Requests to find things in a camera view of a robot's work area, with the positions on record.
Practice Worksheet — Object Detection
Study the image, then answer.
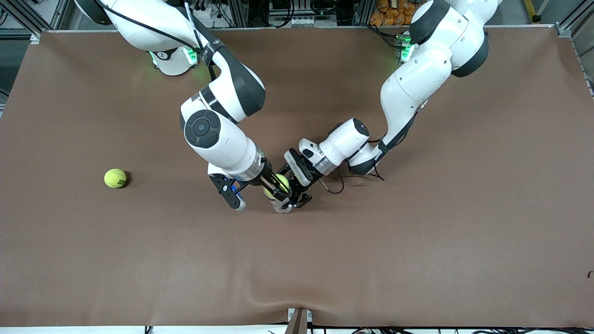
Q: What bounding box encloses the orange objects pile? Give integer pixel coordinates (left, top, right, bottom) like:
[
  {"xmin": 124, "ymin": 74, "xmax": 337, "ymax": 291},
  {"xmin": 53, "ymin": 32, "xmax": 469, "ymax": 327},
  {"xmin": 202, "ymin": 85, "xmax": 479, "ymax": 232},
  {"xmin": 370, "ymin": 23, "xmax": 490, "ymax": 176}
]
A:
[{"xmin": 370, "ymin": 0, "xmax": 418, "ymax": 26}]

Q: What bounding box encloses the aluminium frame rail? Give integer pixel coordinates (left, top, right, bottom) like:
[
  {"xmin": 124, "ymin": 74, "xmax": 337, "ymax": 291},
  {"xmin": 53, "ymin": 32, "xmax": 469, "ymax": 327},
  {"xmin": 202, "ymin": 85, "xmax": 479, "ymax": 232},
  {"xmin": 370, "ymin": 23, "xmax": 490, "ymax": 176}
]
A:
[
  {"xmin": 0, "ymin": 0, "xmax": 70, "ymax": 40},
  {"xmin": 555, "ymin": 0, "xmax": 594, "ymax": 98}
]

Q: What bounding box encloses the aluminium profile post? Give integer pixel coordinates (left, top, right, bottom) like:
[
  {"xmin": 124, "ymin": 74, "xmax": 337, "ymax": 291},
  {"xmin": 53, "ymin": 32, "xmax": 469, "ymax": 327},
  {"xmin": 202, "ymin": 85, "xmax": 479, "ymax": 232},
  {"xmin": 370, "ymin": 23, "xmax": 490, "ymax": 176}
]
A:
[{"xmin": 284, "ymin": 307, "xmax": 313, "ymax": 334}]

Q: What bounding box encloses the brown table mat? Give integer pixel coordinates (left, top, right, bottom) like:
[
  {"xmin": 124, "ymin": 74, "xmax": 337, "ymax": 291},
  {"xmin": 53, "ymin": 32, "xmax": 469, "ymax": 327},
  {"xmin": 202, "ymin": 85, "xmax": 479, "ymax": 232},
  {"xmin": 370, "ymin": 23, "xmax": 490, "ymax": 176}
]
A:
[{"xmin": 0, "ymin": 26, "xmax": 594, "ymax": 328}]

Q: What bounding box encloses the yellow tennis ball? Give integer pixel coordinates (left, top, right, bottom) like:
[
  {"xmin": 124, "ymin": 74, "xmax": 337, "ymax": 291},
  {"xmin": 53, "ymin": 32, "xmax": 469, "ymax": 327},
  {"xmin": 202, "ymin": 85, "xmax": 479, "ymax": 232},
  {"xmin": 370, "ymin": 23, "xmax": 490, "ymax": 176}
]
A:
[
  {"xmin": 263, "ymin": 173, "xmax": 291, "ymax": 200},
  {"xmin": 104, "ymin": 168, "xmax": 127, "ymax": 189}
]

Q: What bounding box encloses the white power strip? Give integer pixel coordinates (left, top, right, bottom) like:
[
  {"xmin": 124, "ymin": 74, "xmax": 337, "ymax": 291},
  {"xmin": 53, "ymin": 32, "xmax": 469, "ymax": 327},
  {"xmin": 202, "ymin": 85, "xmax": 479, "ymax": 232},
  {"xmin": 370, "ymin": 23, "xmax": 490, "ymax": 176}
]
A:
[{"xmin": 186, "ymin": 0, "xmax": 232, "ymax": 28}]

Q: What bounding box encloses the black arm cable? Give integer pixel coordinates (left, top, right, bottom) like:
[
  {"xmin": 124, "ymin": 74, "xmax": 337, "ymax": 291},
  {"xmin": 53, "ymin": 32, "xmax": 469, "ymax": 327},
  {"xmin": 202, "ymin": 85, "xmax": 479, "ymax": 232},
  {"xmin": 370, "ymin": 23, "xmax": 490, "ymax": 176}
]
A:
[
  {"xmin": 97, "ymin": 0, "xmax": 219, "ymax": 82},
  {"xmin": 320, "ymin": 135, "xmax": 388, "ymax": 195}
]

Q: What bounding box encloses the grey terminal block device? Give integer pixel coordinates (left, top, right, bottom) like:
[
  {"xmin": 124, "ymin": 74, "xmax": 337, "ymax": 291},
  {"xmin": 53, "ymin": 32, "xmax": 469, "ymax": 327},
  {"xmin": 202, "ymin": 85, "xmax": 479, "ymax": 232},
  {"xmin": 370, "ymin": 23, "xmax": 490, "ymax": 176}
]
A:
[{"xmin": 268, "ymin": 0, "xmax": 337, "ymax": 28}]

